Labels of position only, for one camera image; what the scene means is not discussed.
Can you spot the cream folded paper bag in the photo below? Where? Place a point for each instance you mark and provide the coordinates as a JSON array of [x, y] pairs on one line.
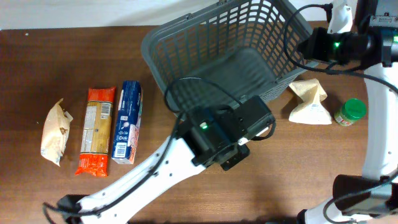
[[310, 110]]

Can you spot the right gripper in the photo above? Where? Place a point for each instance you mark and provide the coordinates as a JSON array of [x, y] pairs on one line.
[[316, 40]]

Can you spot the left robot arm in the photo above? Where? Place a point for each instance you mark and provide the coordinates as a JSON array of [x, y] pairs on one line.
[[200, 138]]

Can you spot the green lid jar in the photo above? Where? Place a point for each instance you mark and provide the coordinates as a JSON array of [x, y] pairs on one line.
[[350, 112]]

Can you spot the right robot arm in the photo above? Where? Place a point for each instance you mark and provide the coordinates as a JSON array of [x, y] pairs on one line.
[[367, 34]]

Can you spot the beige snack bag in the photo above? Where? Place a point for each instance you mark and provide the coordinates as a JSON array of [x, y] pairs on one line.
[[55, 133]]

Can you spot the grey plastic shopping basket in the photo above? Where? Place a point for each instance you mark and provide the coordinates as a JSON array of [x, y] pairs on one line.
[[228, 52]]

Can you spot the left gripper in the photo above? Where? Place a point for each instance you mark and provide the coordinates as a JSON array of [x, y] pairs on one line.
[[244, 151]]

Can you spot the blue pasta box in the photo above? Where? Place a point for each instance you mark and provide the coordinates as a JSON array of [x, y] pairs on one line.
[[128, 123]]

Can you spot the orange spaghetti packet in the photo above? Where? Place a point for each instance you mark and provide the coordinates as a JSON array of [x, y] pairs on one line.
[[93, 158]]

